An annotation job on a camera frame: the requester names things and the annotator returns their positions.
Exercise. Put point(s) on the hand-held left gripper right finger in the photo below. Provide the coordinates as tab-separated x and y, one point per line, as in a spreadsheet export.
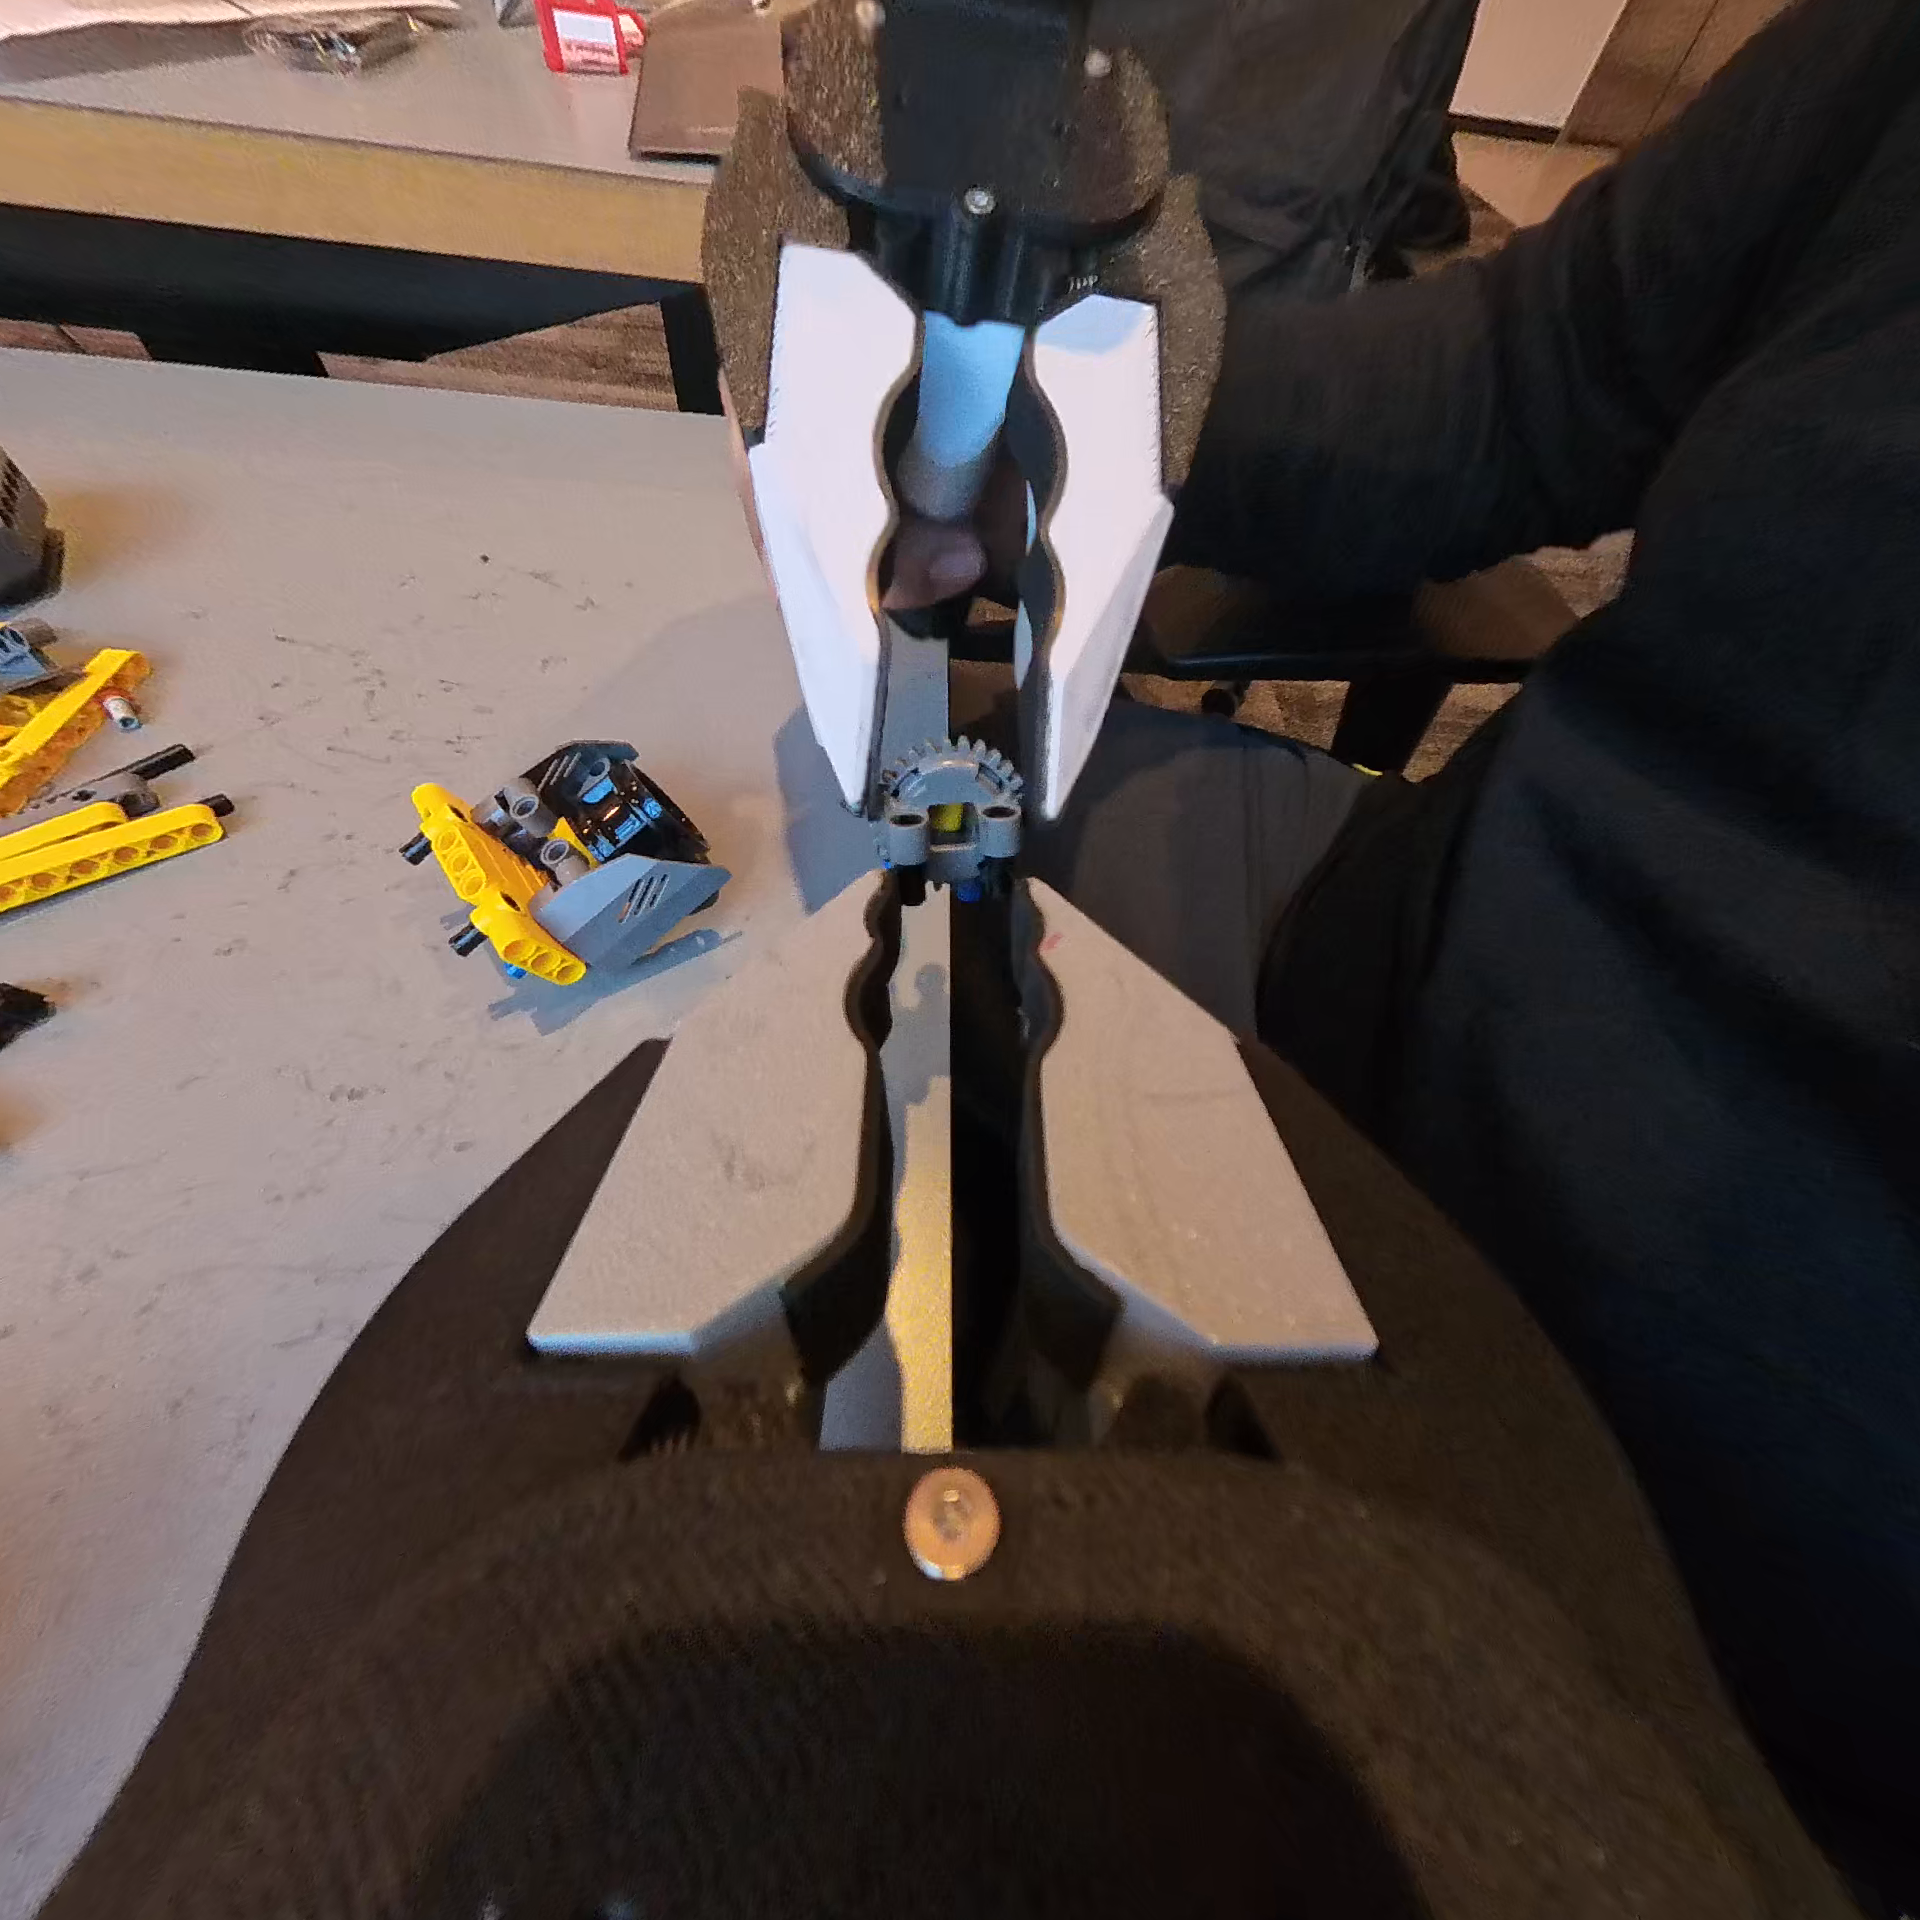
1184	1185

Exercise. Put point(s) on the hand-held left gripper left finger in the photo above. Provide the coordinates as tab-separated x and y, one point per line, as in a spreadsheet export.
705	1170

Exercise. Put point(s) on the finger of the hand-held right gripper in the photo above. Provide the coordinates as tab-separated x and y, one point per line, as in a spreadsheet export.
825	493
1101	526

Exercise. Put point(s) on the grey gear building piece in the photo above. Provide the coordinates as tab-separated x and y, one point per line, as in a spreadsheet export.
948	831

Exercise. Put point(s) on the person's right forearm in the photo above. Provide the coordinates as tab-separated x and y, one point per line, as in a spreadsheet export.
1500	332

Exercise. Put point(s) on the grey desk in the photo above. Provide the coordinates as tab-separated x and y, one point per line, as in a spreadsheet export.
300	1202

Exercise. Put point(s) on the person's right hand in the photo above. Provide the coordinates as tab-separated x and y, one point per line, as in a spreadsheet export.
938	561

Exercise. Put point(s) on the dark notebook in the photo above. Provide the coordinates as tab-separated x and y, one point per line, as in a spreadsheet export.
698	105

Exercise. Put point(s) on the person's grey trouser leg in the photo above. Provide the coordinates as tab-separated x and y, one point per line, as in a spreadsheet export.
1202	840

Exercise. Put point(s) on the black chair base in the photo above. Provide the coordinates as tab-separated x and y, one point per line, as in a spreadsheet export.
1395	706

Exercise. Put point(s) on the yellow black toy cab assembly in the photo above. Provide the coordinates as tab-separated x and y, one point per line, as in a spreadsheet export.
601	817

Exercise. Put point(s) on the red box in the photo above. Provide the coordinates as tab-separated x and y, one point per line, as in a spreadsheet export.
578	32

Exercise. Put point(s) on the person's black jacket torso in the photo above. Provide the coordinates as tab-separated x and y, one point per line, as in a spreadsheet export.
1651	1051

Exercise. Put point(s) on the grey wood-edged table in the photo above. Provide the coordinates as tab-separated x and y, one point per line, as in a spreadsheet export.
376	134

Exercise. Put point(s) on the long yellow holed beam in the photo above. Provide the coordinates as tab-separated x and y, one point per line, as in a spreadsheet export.
90	856

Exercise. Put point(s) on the dark grey axle piece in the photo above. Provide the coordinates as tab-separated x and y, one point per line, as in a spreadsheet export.
127	773

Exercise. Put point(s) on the small black building piece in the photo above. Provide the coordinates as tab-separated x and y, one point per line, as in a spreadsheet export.
19	1011

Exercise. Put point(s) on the yellow beam assembly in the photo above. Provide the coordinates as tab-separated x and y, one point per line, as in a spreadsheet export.
60	719

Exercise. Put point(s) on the black toy part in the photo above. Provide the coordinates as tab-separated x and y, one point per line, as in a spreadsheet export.
23	541

